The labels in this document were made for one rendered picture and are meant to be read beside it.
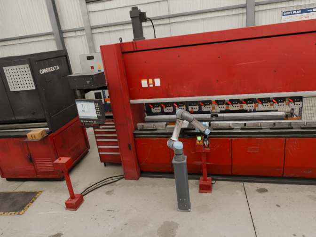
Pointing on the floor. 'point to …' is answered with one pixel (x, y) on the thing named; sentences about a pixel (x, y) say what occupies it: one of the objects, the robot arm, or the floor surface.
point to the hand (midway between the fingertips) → (206, 145)
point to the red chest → (107, 142)
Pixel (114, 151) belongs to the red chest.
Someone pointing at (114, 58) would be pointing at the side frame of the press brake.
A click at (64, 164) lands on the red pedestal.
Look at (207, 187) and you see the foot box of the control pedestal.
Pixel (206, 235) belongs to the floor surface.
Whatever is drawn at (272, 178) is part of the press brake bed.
